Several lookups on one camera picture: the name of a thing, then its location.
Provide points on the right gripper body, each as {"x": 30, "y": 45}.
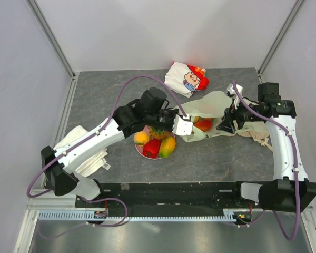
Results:
{"x": 242, "y": 114}

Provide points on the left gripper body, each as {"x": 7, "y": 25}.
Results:
{"x": 164, "y": 119}

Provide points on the fake pineapple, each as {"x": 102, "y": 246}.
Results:
{"x": 157, "y": 133}

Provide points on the fake red orange mango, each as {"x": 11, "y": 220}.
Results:
{"x": 204, "y": 125}

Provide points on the green avocado print plastic bag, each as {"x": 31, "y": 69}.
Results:
{"x": 212, "y": 106}

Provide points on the fake yellow pear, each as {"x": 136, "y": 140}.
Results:
{"x": 141, "y": 138}

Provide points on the fake red bell pepper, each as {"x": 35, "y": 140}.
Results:
{"x": 151, "y": 149}

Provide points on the small yellow fake fruit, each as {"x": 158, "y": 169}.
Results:
{"x": 196, "y": 119}

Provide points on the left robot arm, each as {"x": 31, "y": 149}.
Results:
{"x": 60, "y": 164}

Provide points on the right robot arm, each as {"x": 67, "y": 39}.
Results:
{"x": 290, "y": 190}

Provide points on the white red cartoon bag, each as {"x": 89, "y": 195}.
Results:
{"x": 186, "y": 79}

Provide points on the beige crumpled cloth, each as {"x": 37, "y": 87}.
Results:
{"x": 262, "y": 138}

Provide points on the pink plate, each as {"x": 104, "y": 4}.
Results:
{"x": 140, "y": 148}

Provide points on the white folded towel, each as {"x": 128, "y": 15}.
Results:
{"x": 92, "y": 164}

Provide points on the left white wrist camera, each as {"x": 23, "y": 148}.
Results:
{"x": 182, "y": 125}

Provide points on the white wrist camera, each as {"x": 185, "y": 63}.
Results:
{"x": 182, "y": 125}
{"x": 231, "y": 92}

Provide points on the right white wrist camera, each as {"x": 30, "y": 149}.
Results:
{"x": 231, "y": 92}

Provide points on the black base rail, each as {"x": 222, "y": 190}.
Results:
{"x": 215, "y": 195}

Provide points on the slotted cable duct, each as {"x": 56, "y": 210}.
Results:
{"x": 84, "y": 215}

